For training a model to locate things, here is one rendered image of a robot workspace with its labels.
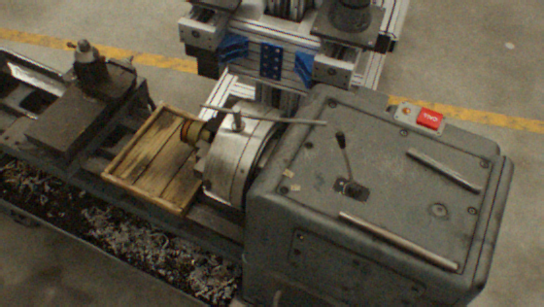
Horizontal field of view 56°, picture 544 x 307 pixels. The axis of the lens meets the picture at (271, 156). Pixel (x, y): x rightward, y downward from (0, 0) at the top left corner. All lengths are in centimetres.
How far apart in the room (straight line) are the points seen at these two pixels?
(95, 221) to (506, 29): 309
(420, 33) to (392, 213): 264
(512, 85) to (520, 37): 51
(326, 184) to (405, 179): 20
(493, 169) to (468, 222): 19
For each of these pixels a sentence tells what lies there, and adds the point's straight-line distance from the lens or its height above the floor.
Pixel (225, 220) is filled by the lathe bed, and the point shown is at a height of 86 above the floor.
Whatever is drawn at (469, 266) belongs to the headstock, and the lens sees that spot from 126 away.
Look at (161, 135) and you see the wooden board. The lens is 182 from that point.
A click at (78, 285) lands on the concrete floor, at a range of 259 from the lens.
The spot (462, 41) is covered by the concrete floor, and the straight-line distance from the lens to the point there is 385.
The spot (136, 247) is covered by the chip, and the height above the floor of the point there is 58.
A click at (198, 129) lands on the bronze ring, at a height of 112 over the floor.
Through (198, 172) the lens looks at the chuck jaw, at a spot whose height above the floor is 110.
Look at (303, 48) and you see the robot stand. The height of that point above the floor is 104.
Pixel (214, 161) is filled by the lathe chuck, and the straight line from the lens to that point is 138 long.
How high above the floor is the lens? 230
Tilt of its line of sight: 54 degrees down
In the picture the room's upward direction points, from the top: 6 degrees clockwise
